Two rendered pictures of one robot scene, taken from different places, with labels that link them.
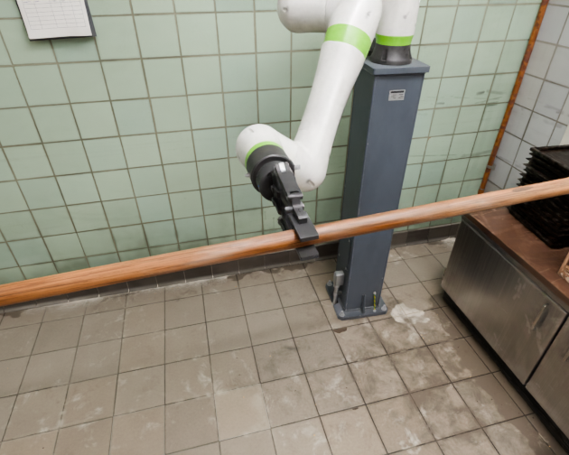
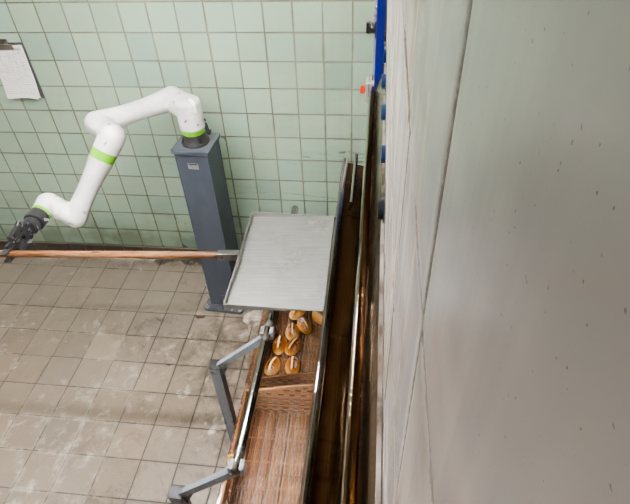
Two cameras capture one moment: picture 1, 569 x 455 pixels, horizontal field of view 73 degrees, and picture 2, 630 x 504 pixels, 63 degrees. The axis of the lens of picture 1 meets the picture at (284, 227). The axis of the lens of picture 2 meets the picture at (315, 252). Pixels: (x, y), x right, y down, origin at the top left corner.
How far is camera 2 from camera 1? 2.21 m
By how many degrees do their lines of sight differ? 18
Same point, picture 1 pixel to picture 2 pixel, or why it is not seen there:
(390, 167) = (207, 209)
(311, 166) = (69, 217)
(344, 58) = (91, 164)
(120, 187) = (72, 185)
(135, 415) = (49, 332)
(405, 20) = (186, 123)
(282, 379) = (139, 336)
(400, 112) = (200, 176)
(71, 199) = (44, 188)
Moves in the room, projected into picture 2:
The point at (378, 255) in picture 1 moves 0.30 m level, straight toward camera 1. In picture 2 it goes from (222, 268) to (186, 296)
